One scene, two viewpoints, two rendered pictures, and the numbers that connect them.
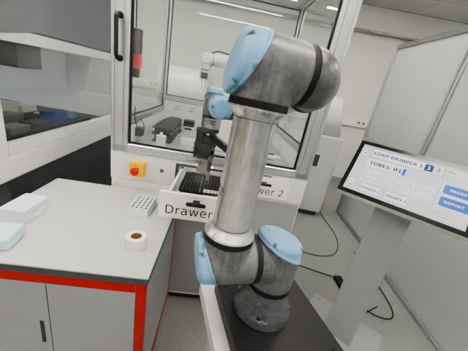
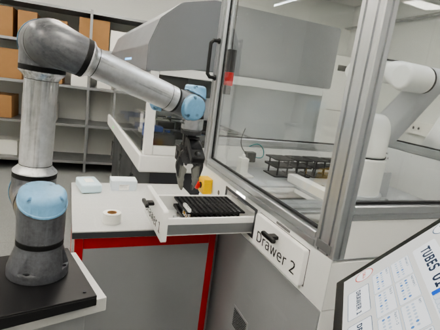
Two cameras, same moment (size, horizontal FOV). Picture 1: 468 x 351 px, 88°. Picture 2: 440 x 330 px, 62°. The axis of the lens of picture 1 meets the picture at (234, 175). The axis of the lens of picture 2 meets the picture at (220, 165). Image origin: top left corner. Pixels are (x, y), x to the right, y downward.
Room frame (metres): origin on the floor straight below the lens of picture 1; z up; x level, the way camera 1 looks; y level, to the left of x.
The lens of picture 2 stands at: (0.66, -1.13, 1.34)
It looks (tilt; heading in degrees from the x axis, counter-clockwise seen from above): 12 degrees down; 72
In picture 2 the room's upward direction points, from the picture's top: 8 degrees clockwise
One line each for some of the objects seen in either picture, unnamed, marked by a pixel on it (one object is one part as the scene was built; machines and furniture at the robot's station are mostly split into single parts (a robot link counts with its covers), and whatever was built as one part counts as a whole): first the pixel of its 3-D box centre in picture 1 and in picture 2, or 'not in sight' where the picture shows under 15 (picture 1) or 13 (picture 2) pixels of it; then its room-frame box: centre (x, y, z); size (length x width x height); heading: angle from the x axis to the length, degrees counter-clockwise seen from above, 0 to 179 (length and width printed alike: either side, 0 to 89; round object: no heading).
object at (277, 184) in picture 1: (262, 186); (277, 245); (1.19, -0.16, 0.87); 0.29 x 0.02 x 0.11; 96
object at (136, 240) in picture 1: (136, 240); (111, 217); (0.70, 0.30, 0.78); 0.07 x 0.07 x 0.04
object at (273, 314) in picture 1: (264, 292); (38, 253); (0.51, -0.14, 0.85); 0.15 x 0.15 x 0.10
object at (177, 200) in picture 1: (196, 207); (155, 211); (0.84, 0.12, 0.87); 0.29 x 0.02 x 0.11; 96
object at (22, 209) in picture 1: (26, 207); (123, 183); (0.76, 0.74, 0.79); 0.13 x 0.09 x 0.05; 5
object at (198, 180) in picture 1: (200, 188); (207, 211); (1.04, 0.14, 0.87); 0.22 x 0.18 x 0.06; 6
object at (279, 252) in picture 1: (273, 256); (41, 211); (0.51, -0.14, 0.96); 0.13 x 0.12 x 0.14; 108
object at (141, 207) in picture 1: (142, 205); not in sight; (0.94, 0.38, 0.78); 0.12 x 0.08 x 0.04; 5
